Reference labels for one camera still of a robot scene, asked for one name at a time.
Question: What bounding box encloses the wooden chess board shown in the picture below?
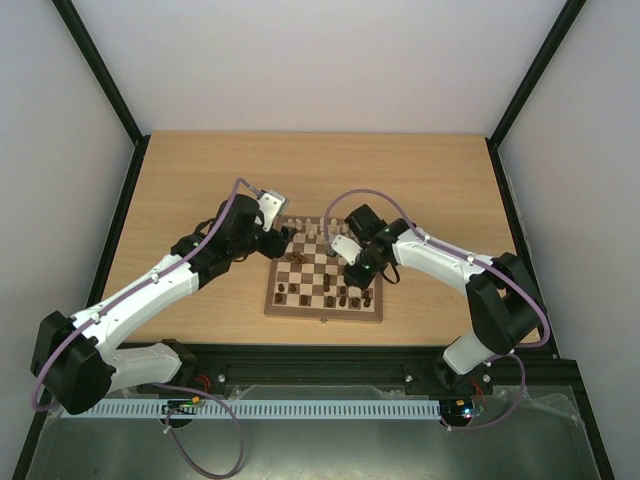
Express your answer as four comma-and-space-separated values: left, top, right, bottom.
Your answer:
264, 215, 384, 323

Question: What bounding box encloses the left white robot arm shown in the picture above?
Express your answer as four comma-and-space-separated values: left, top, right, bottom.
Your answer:
31, 190, 295, 415

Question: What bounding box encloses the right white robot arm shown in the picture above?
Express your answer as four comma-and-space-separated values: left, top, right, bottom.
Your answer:
330, 204, 544, 392

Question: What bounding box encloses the dark knight chess piece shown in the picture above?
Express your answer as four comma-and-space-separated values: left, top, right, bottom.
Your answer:
285, 252, 308, 265

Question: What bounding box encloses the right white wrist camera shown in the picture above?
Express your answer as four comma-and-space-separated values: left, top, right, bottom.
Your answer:
328, 235, 362, 265

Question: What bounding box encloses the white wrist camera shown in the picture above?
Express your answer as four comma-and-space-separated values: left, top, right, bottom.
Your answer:
258, 190, 289, 232
328, 235, 362, 265

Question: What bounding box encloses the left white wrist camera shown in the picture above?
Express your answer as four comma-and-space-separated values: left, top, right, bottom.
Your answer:
258, 190, 289, 232

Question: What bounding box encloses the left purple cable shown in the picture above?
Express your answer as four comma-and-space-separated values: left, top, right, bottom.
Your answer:
30, 177, 246, 477

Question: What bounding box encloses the purple cable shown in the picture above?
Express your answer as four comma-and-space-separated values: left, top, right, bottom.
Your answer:
323, 188, 552, 432
30, 177, 246, 477

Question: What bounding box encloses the black aluminium frame rail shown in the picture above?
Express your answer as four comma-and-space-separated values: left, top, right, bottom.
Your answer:
104, 343, 576, 389

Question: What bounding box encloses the white slotted cable duct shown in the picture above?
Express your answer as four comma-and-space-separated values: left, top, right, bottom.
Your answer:
80, 399, 441, 421

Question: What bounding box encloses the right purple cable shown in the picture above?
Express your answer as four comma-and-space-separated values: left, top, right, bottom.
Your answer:
323, 188, 552, 432

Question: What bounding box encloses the left black frame post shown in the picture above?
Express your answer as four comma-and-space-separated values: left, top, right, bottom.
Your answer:
52, 0, 148, 148

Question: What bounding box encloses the black frame post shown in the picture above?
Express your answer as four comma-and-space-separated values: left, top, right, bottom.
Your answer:
488, 0, 587, 146
52, 0, 148, 148

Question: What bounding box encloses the right black frame post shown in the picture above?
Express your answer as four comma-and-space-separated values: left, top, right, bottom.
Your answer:
488, 0, 587, 146

